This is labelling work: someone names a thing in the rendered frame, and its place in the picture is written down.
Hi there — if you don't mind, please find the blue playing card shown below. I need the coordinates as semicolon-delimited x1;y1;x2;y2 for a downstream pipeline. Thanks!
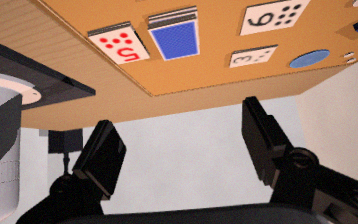
147;17;200;61

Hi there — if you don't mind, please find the orange card cloth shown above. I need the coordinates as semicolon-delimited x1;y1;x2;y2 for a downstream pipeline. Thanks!
43;0;358;96
30;0;358;97

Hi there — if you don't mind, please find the blue round coaster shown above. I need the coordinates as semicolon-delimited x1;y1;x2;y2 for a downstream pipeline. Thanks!
289;49;330;68

